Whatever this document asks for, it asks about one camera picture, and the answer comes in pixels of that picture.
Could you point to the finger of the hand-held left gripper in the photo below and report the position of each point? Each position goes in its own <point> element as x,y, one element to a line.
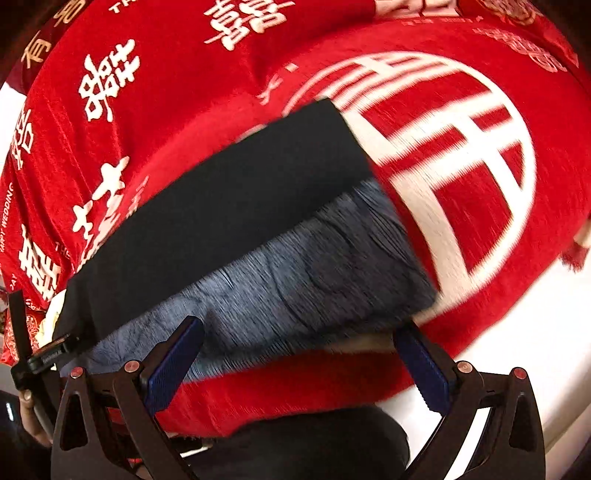
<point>16,323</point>

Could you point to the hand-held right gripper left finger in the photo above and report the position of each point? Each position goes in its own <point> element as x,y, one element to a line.
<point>173,364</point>

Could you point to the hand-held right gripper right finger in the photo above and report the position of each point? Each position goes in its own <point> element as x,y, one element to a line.
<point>422,367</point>

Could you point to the black pants with patterned lining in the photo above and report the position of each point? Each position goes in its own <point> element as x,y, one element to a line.
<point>207,221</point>

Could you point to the person's left hand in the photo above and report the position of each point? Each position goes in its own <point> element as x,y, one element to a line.
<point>32,415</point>

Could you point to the black glossy object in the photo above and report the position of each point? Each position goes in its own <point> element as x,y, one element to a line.
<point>18,443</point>

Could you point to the red printed blanket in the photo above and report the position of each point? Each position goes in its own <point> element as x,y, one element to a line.
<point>161,138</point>

